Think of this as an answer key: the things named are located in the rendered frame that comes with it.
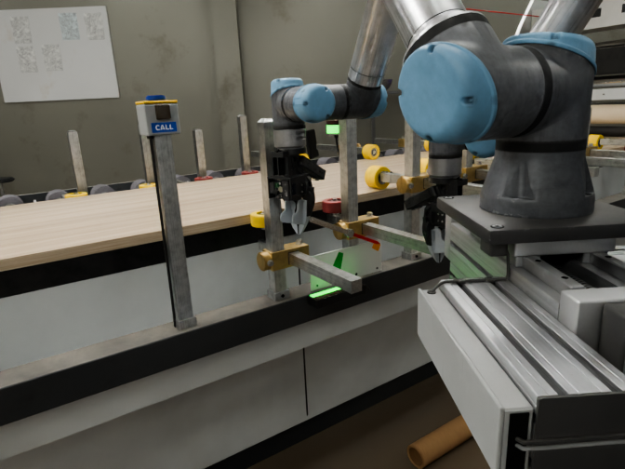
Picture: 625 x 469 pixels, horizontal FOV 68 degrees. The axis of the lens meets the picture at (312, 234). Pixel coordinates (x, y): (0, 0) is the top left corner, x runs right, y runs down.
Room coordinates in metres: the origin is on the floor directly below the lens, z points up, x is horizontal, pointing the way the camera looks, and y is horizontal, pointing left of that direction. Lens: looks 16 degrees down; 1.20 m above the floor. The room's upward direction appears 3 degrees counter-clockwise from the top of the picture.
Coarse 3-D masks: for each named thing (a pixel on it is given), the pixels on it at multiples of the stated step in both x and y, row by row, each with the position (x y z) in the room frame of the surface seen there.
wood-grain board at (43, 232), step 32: (384, 160) 2.43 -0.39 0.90; (128, 192) 1.81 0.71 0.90; (192, 192) 1.74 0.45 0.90; (224, 192) 1.71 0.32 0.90; (256, 192) 1.68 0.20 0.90; (320, 192) 1.61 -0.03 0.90; (384, 192) 1.60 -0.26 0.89; (0, 224) 1.33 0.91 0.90; (32, 224) 1.31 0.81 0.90; (64, 224) 1.29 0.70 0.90; (96, 224) 1.28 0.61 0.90; (128, 224) 1.26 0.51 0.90; (160, 224) 1.24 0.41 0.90; (192, 224) 1.22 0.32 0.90; (224, 224) 1.27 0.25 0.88; (0, 256) 1.01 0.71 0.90; (32, 256) 1.02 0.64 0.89; (64, 256) 1.05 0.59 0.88
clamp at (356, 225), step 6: (360, 216) 1.35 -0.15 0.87; (342, 222) 1.29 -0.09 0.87; (348, 222) 1.28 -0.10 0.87; (354, 222) 1.28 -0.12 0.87; (360, 222) 1.30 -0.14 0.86; (378, 222) 1.33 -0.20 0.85; (354, 228) 1.28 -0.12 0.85; (360, 228) 1.30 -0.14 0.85; (336, 234) 1.29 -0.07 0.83; (342, 234) 1.26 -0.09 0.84; (360, 234) 1.30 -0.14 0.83
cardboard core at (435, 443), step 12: (456, 420) 1.43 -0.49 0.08; (432, 432) 1.38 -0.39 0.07; (444, 432) 1.37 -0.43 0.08; (456, 432) 1.38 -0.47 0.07; (468, 432) 1.40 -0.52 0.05; (420, 444) 1.32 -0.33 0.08; (432, 444) 1.32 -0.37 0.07; (444, 444) 1.33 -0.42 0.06; (456, 444) 1.36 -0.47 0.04; (408, 456) 1.33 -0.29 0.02; (420, 456) 1.34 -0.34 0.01; (432, 456) 1.30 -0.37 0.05; (420, 468) 1.28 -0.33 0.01
